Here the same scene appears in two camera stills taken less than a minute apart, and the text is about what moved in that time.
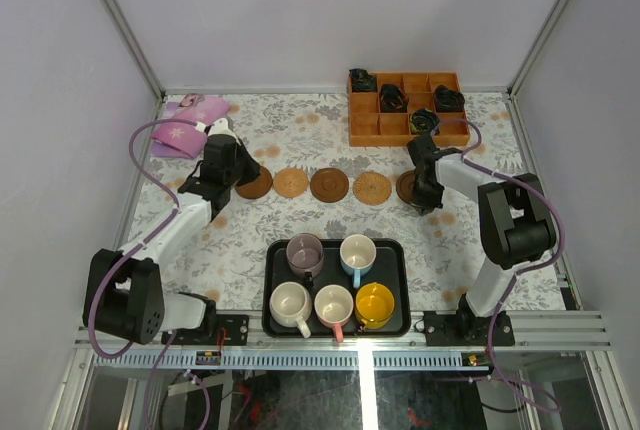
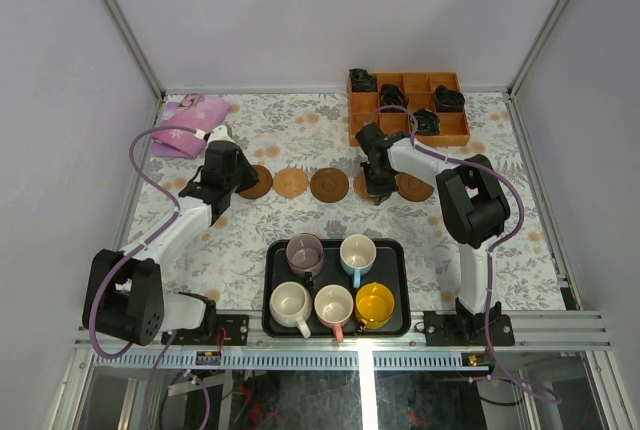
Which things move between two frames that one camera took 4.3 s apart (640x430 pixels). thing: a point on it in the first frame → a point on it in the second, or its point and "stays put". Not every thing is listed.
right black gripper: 427,206 → 378,194
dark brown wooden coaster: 258,187 stays put
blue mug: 358,253 stays put
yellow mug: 374,305 stays put
